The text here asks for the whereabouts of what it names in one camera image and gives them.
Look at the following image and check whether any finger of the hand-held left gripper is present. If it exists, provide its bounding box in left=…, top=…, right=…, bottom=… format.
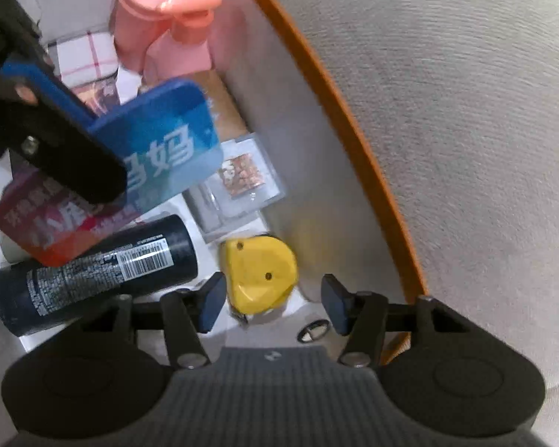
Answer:
left=0, top=0, right=96, bottom=129
left=0, top=88, right=127, bottom=206

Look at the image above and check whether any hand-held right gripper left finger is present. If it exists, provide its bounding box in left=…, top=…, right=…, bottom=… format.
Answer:
left=81, top=271, right=227, bottom=368

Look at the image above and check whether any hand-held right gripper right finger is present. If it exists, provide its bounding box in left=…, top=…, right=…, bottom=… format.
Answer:
left=320, top=274, right=473, bottom=368

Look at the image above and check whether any plaid wallet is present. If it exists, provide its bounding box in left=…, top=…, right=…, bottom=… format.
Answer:
left=47, top=30, right=119, bottom=82

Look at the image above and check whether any dark printed small box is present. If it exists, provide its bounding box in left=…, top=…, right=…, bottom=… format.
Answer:
left=70, top=77, right=119, bottom=117

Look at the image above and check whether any yellow tape measure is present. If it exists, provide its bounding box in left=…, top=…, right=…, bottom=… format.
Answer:
left=219, top=235, right=299, bottom=324

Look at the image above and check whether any pink handled jug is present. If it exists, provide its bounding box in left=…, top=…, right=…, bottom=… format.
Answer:
left=109, top=0, right=189, bottom=73

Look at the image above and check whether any blue and red packet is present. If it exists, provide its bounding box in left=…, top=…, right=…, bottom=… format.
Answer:
left=0, top=79, right=224, bottom=268

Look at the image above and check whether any white jar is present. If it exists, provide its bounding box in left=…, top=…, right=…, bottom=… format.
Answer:
left=0, top=230, right=33, bottom=264

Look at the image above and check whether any dark blue spray can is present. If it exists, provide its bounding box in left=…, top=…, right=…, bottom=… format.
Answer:
left=0, top=214, right=199, bottom=338

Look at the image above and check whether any clear plastic box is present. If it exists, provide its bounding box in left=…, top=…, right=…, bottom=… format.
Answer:
left=186, top=133, right=287, bottom=243

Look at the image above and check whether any pink bottle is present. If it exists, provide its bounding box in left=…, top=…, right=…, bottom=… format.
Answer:
left=143, top=0, right=223, bottom=80

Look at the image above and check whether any brown cardboard box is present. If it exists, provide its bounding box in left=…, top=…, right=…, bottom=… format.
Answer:
left=140, top=70, right=250, bottom=145

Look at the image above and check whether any orange cardboard box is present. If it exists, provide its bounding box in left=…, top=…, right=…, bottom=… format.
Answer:
left=0, top=0, right=427, bottom=368

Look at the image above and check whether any beige sofa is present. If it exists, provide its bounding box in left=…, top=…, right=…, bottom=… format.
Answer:
left=233, top=0, right=559, bottom=447

